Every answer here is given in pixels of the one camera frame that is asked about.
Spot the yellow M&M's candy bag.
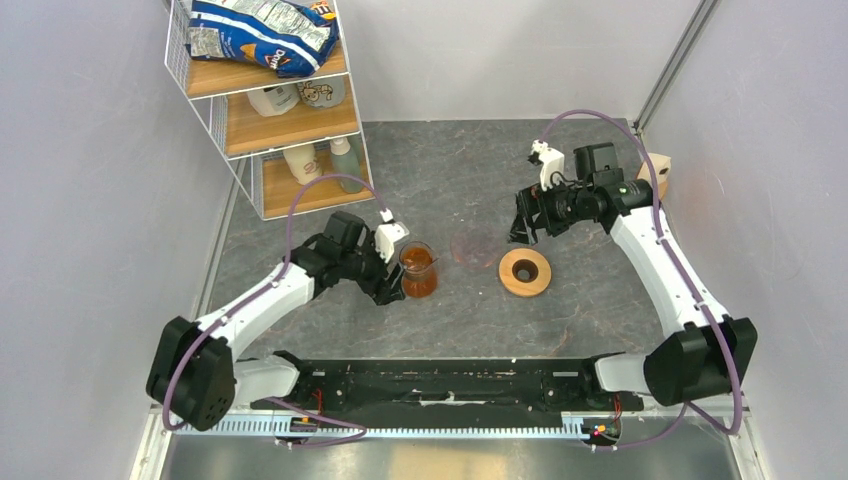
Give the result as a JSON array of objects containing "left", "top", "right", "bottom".
[{"left": 310, "top": 0, "right": 335, "bottom": 20}]

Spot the cartoon print white cup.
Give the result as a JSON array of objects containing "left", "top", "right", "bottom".
[{"left": 296, "top": 76, "right": 347, "bottom": 109}]

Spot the white paper cup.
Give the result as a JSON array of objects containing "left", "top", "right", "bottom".
[{"left": 283, "top": 144, "right": 323, "bottom": 185}]

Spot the round wooden dripper collar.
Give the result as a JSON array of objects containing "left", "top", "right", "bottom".
[{"left": 498, "top": 248, "right": 552, "bottom": 298}]

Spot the green spray bottle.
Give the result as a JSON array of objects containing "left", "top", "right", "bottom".
[{"left": 329, "top": 137, "right": 363, "bottom": 194}]

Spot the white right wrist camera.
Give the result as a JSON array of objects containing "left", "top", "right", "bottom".
[{"left": 528, "top": 140, "right": 566, "bottom": 191}]

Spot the white wire shelf rack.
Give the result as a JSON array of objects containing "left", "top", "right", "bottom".
[{"left": 165, "top": 1, "right": 372, "bottom": 220}]

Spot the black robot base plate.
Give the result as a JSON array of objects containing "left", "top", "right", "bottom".
[{"left": 275, "top": 350, "right": 644, "bottom": 429}]

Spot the aluminium frame rail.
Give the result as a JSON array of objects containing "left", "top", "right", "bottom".
[{"left": 632, "top": 0, "right": 721, "bottom": 137}]

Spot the amber glass carafe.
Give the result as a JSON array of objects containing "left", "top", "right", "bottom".
[{"left": 399, "top": 241, "right": 438, "bottom": 298}]

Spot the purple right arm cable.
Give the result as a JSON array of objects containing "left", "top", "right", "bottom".
[{"left": 536, "top": 109, "right": 744, "bottom": 452}]

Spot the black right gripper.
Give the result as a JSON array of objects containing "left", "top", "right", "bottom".
[{"left": 505, "top": 175, "right": 593, "bottom": 245}]

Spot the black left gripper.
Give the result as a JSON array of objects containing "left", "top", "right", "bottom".
[{"left": 339, "top": 231, "right": 405, "bottom": 305}]

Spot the blue Doritos chip bag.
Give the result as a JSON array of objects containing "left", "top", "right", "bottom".
[{"left": 187, "top": 1, "right": 340, "bottom": 78}]

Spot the brown coffee filter holder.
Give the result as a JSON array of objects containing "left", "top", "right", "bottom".
[{"left": 636, "top": 153, "right": 671, "bottom": 200}]

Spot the white jug bottle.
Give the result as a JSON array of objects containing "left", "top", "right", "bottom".
[{"left": 246, "top": 84, "right": 301, "bottom": 117}]

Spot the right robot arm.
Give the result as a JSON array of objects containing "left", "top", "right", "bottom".
[{"left": 509, "top": 140, "right": 758, "bottom": 409}]

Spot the slotted cable duct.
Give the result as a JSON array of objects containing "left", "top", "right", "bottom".
[{"left": 204, "top": 411, "right": 615, "bottom": 442}]

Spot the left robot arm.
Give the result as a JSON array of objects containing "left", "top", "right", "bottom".
[{"left": 145, "top": 210, "right": 410, "bottom": 431}]

